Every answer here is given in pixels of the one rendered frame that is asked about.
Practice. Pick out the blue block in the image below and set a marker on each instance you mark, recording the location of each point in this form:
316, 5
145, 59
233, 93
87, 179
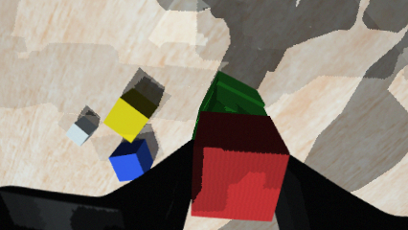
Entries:
131, 159

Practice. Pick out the red block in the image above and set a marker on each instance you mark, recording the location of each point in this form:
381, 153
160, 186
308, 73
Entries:
239, 162

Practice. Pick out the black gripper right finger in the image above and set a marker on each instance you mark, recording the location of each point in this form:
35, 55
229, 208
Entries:
309, 201

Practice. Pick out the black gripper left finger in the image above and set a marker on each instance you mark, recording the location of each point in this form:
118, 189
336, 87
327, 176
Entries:
158, 199

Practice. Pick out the yellow cube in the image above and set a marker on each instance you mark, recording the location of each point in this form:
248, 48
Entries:
129, 114

